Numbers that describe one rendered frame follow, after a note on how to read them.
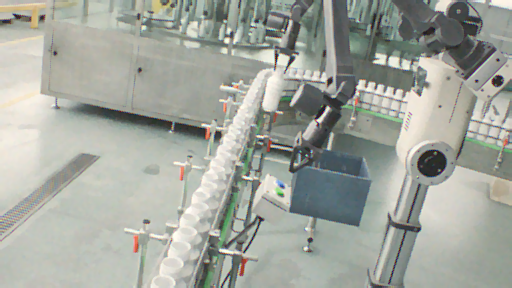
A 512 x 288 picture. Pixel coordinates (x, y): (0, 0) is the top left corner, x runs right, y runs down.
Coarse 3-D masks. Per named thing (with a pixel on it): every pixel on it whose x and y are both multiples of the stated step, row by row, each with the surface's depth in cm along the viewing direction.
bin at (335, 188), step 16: (256, 144) 237; (272, 160) 218; (320, 160) 244; (336, 160) 243; (352, 160) 242; (304, 176) 215; (320, 176) 214; (336, 176) 213; (352, 176) 213; (368, 176) 220; (304, 192) 217; (320, 192) 216; (336, 192) 216; (352, 192) 215; (304, 208) 219; (320, 208) 218; (336, 208) 218; (352, 208) 217; (352, 224) 219
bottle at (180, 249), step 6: (174, 246) 93; (180, 246) 94; (186, 246) 93; (174, 252) 90; (180, 252) 90; (186, 252) 91; (180, 258) 91; (186, 258) 91; (186, 264) 92; (186, 270) 92; (192, 270) 93; (186, 276) 91; (192, 276) 93; (186, 282) 92
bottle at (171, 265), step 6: (168, 258) 87; (174, 258) 88; (162, 264) 85; (168, 264) 88; (174, 264) 88; (180, 264) 87; (162, 270) 85; (168, 270) 85; (174, 270) 85; (180, 270) 85; (168, 276) 85; (174, 276) 85; (180, 276) 86; (180, 282) 87
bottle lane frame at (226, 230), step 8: (264, 112) 281; (248, 152) 201; (248, 160) 193; (248, 168) 205; (240, 184) 169; (240, 192) 181; (232, 200) 156; (240, 200) 197; (232, 208) 150; (232, 216) 157; (224, 224) 140; (224, 232) 135; (224, 240) 135; (224, 248) 147; (216, 264) 122; (208, 272) 116; (216, 272) 131; (208, 280) 113; (216, 280) 140
